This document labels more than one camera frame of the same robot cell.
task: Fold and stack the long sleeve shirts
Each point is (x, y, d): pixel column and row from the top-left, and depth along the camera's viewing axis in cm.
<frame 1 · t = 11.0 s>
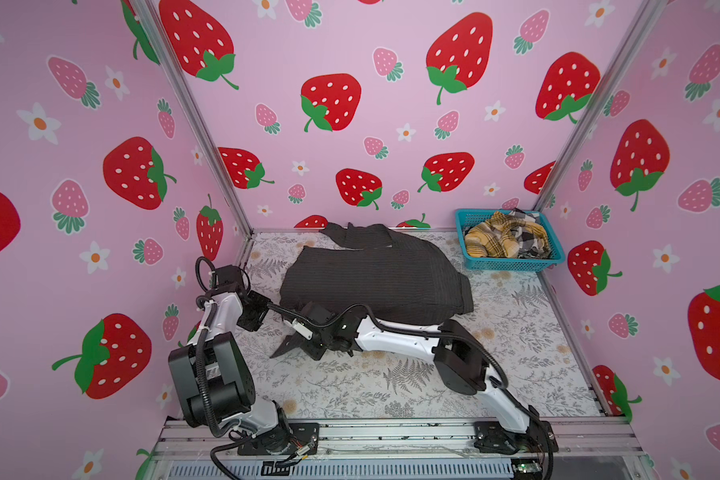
left hand: (267, 308, 90), fingers open
right hand: (301, 341, 84), fingers closed
dark grey pinstriped shirt: (401, 280, 109), on the table
yellow plaid shirt: (495, 238, 108), point 10 cm above the table
grey white plaid shirt: (531, 247, 102), point 13 cm above the table

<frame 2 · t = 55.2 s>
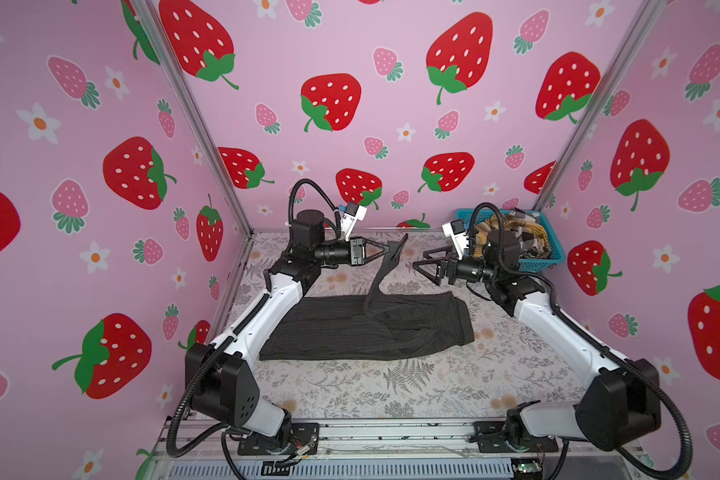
left hand: (388, 251, 68), fingers closed
right hand: (418, 261, 73), fingers open
dark grey pinstriped shirt: (334, 327, 95), on the table
the other named things where they were.

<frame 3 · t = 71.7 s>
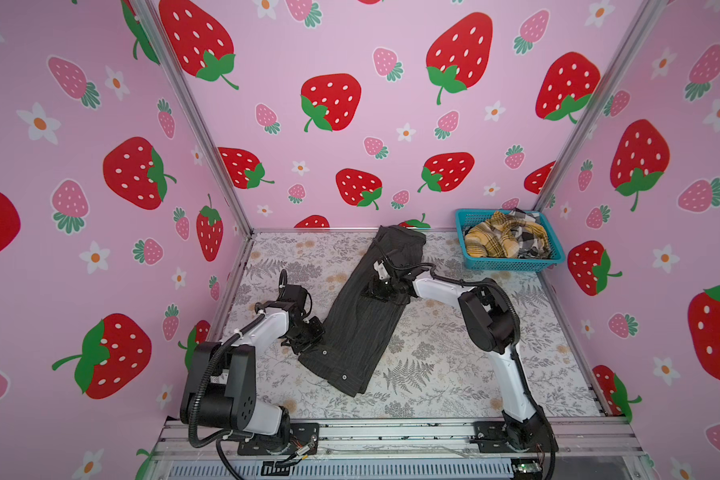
left hand: (326, 341, 88), fingers closed
right hand: (361, 293, 98), fingers open
dark grey pinstriped shirt: (359, 328, 95), on the table
the other named things where they were.

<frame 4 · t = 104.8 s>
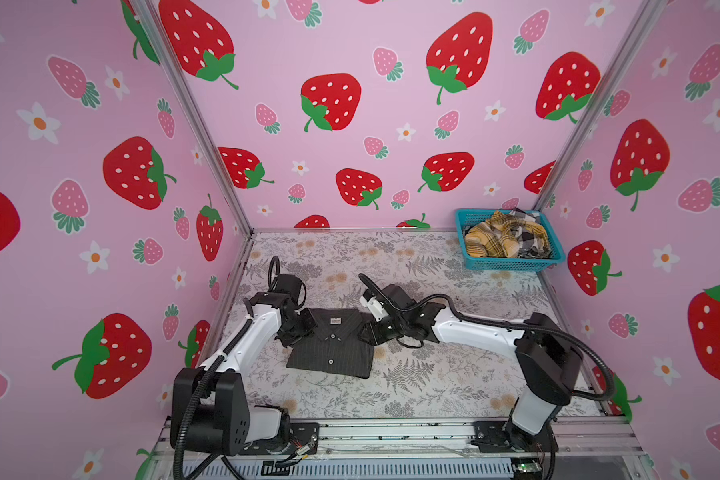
left hand: (313, 332, 85), fingers closed
right hand: (358, 335, 82), fingers open
dark grey pinstriped shirt: (335, 347, 86), point 6 cm above the table
the other named things where they were.

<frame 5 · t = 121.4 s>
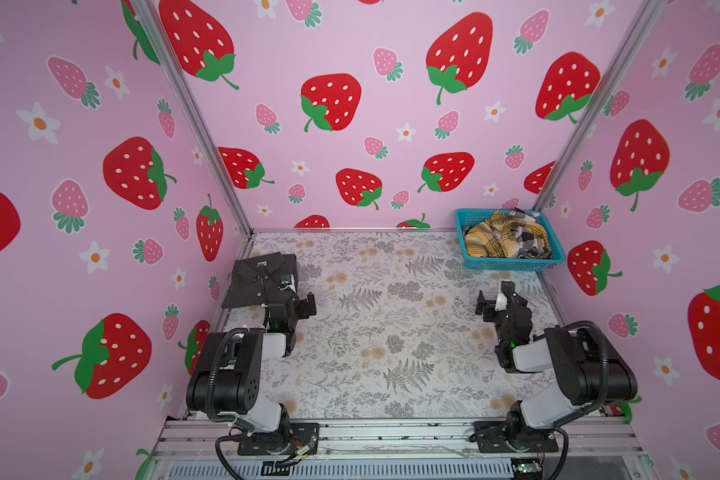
left hand: (296, 293, 95), fingers open
right hand: (499, 292, 91), fingers open
dark grey pinstriped shirt: (254, 280, 103), point 4 cm above the table
the other named things where they were.

